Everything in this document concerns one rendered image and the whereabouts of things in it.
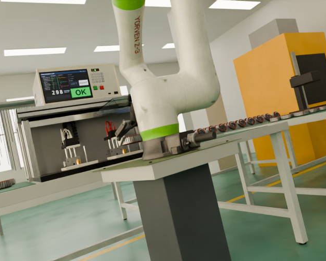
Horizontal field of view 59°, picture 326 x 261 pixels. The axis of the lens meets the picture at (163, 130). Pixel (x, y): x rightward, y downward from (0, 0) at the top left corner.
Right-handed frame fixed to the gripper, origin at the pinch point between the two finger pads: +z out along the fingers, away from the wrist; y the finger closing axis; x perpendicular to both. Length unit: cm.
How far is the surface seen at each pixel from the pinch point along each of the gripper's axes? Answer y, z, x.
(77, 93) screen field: -14.6, 5.8, 40.9
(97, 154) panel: -7.8, 34.2, 17.5
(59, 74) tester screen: -22, 0, 51
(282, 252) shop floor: 76, 40, -74
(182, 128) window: 446, 545, 364
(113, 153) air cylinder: -2.3, 23.9, 9.4
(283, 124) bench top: 94, -5, -15
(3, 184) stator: -58, 30, 10
